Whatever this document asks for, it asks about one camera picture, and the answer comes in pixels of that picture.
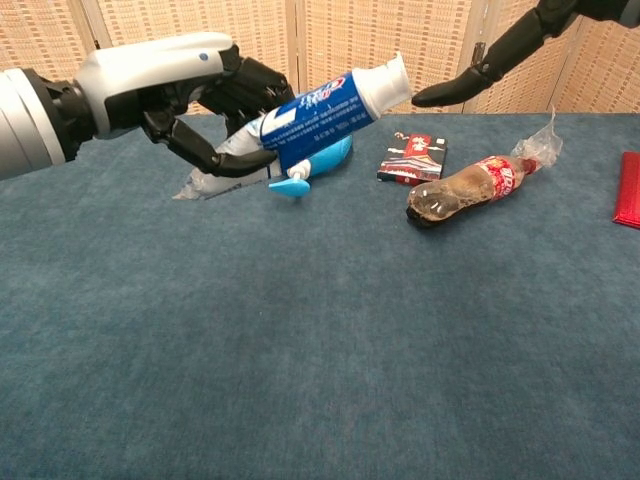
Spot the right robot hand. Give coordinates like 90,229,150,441
410,0,640,108

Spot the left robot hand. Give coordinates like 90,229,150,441
73,31,297,179

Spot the blue white toothpaste tube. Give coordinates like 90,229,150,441
172,51,412,201

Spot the clear plastic wrap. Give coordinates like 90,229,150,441
509,105,564,174

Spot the cola bottle with red label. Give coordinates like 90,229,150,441
405,154,544,230

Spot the bamboo folding screen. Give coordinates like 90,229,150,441
0,0,640,124

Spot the red certificate booklet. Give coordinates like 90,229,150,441
612,151,640,230

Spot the blue pump detergent bottle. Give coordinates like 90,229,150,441
268,135,355,198

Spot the blue table cloth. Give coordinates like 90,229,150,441
0,112,640,480

